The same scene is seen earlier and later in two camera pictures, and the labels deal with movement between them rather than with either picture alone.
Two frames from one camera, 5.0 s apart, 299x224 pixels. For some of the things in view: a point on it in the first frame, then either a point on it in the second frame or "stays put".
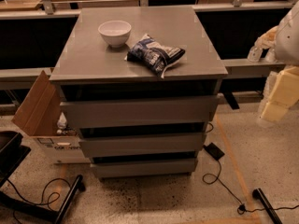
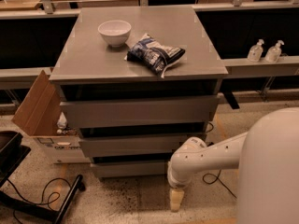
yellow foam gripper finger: x=284 y=93 to x=180 y=180
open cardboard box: x=37 y=116 stays put
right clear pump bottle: x=271 y=56 stays put
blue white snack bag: x=157 y=56 stays put
